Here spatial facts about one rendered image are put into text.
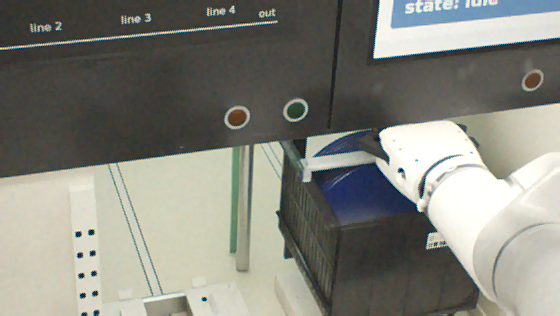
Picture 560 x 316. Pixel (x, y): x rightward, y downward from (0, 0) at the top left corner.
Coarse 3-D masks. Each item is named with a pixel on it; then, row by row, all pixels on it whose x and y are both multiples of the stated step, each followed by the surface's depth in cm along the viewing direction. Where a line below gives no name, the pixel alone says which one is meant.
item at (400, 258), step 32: (288, 160) 133; (320, 160) 129; (352, 160) 129; (288, 192) 139; (320, 192) 127; (288, 224) 141; (320, 224) 128; (352, 224) 122; (384, 224) 124; (416, 224) 126; (288, 256) 149; (320, 256) 130; (352, 256) 125; (384, 256) 127; (416, 256) 129; (448, 256) 131; (320, 288) 131; (352, 288) 128; (384, 288) 130; (416, 288) 132; (448, 288) 134
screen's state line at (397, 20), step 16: (400, 0) 83; (416, 0) 84; (432, 0) 84; (448, 0) 85; (464, 0) 85; (480, 0) 86; (496, 0) 86; (512, 0) 87; (528, 0) 87; (544, 0) 88; (400, 16) 84; (416, 16) 84; (432, 16) 85; (448, 16) 85; (464, 16) 86; (480, 16) 86; (496, 16) 87
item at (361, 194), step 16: (352, 176) 133; (368, 176) 134; (384, 176) 134; (336, 192) 133; (352, 192) 134; (368, 192) 135; (384, 192) 136; (400, 192) 137; (336, 208) 135; (352, 208) 136; (368, 208) 137; (384, 208) 138; (400, 208) 138; (416, 208) 139
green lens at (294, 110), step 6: (288, 102) 85; (294, 102) 85; (300, 102) 85; (288, 108) 85; (294, 108) 85; (300, 108) 85; (306, 108) 86; (288, 114) 85; (294, 114) 86; (300, 114) 86; (288, 120) 86; (294, 120) 86
